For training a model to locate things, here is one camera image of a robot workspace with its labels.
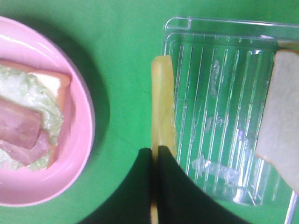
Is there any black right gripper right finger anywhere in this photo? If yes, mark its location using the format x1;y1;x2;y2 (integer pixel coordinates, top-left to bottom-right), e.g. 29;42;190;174
157;146;248;224

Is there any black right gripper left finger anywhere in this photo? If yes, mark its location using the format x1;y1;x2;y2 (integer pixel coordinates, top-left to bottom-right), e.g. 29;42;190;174
80;148;153;224

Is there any yellow toy cheese slice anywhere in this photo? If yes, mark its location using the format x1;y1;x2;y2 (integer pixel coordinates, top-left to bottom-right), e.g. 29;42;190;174
150;55;178;224

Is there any toy bacon strip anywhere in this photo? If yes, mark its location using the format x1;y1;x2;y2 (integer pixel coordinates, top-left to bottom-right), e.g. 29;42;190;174
0;130;52;165
0;98;42;149

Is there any toy bread slice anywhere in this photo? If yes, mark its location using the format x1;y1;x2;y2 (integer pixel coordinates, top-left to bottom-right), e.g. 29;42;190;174
0;59;72;170
255;41;299;193

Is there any toy lettuce leaf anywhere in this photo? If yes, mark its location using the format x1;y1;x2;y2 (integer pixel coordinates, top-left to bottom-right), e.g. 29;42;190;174
0;65;65;172

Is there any right clear plastic tray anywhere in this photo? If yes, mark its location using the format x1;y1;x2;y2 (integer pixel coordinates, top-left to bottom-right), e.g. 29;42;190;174
163;17;299;224

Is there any green tablecloth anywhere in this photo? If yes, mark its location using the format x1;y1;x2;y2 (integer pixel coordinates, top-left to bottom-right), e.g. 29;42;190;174
0;0;299;224

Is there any pink round plate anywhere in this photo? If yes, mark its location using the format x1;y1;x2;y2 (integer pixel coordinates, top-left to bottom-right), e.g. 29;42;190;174
0;17;95;207

